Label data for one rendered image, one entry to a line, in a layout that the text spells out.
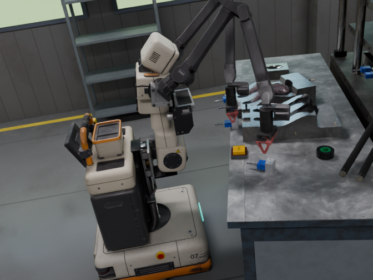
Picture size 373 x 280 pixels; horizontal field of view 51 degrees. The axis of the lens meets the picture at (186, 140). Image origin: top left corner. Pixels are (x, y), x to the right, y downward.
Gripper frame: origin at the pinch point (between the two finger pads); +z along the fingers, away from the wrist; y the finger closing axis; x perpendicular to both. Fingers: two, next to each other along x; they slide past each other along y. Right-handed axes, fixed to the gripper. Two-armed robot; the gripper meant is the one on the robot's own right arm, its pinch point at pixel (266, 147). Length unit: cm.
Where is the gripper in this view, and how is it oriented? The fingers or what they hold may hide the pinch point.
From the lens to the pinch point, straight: 180.4
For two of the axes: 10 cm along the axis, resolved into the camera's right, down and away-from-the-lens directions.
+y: 4.5, -4.8, 7.5
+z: 1.2, 8.7, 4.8
